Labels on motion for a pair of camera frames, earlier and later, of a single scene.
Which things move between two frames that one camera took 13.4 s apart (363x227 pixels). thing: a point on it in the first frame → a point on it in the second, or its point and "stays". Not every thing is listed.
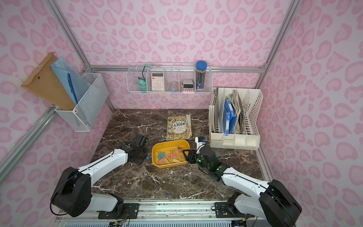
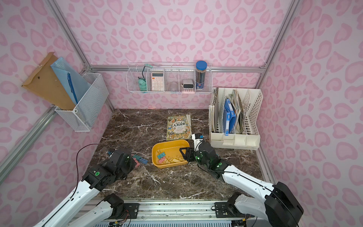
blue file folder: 229,118 stays
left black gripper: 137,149 → 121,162
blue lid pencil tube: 200,74 stays
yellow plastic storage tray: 169,153 stays
